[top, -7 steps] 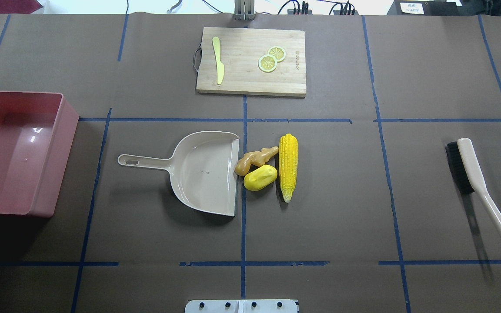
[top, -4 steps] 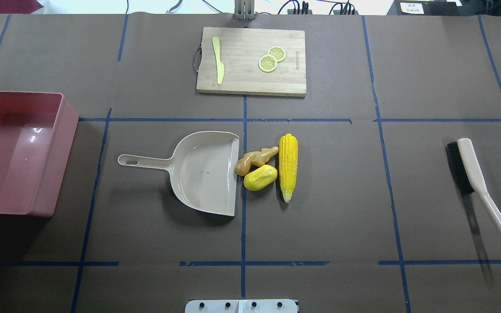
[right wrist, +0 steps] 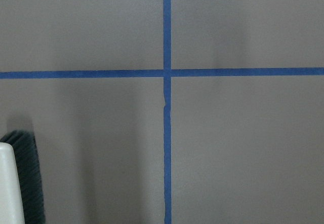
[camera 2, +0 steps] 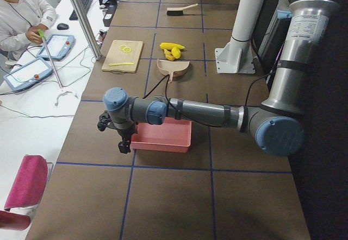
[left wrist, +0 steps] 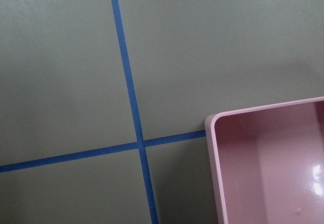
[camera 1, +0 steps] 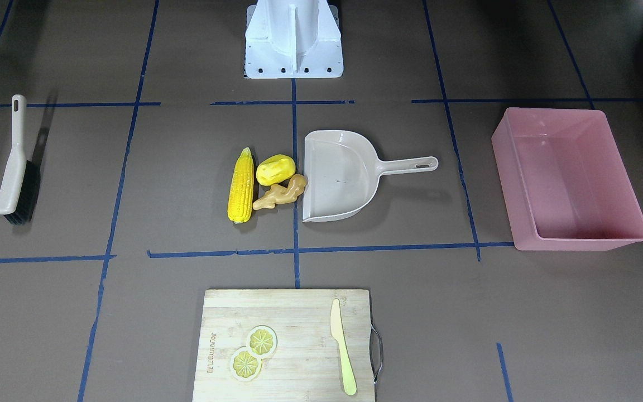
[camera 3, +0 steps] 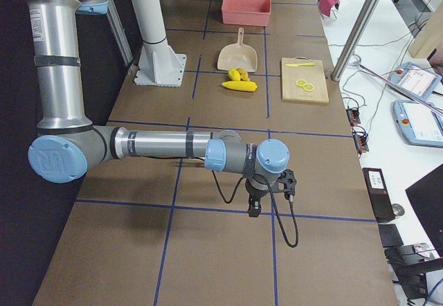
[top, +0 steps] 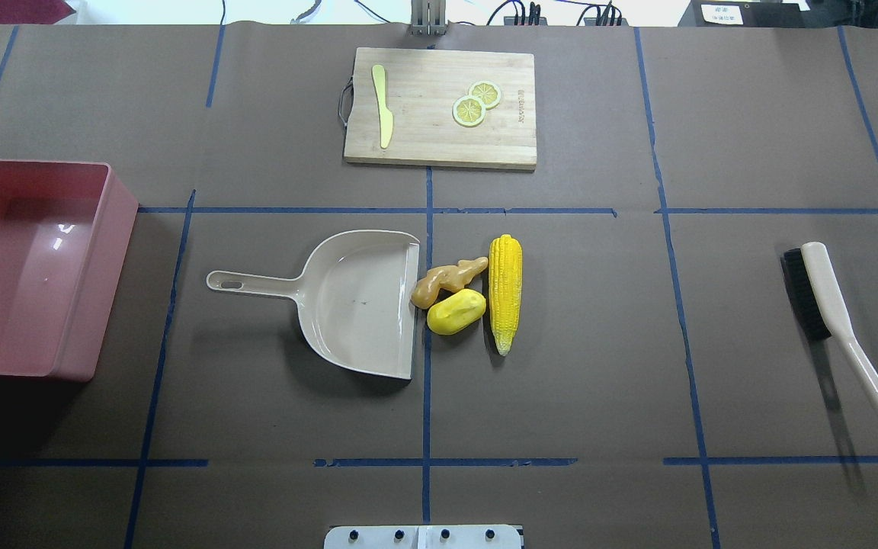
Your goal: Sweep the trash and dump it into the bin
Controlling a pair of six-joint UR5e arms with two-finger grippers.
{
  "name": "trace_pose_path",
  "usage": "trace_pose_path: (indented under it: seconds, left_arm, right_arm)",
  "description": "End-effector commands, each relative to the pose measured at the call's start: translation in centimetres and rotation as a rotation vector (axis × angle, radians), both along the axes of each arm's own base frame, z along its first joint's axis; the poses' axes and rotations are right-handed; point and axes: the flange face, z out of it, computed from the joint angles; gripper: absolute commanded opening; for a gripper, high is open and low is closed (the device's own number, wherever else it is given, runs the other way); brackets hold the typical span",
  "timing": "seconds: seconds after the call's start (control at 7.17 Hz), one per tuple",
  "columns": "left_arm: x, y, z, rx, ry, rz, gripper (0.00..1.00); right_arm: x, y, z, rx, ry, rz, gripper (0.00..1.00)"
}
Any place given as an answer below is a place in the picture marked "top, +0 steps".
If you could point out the tan ginger root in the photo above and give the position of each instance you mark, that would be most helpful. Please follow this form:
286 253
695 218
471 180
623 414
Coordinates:
449 278

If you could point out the yellow corn cob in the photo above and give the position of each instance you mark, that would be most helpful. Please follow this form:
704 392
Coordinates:
505 290

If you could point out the beige hand brush black bristles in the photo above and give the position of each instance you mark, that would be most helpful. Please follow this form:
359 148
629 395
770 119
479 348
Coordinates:
818 303

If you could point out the pink plastic bin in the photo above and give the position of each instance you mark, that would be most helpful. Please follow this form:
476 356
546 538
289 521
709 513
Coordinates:
65 227

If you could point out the yellow plastic knife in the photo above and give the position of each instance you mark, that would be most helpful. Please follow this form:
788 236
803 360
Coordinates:
384 114

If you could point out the bamboo cutting board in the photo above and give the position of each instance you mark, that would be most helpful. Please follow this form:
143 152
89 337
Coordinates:
422 87

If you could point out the lemon slice upper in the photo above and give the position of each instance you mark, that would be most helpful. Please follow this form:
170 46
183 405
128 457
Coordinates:
488 92

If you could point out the black box with label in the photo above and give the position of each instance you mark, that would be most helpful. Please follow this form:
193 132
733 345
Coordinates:
750 14

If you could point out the aluminium frame post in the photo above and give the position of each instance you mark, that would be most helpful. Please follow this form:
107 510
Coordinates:
428 17

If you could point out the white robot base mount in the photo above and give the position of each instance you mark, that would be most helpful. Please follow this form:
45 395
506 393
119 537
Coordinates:
425 536

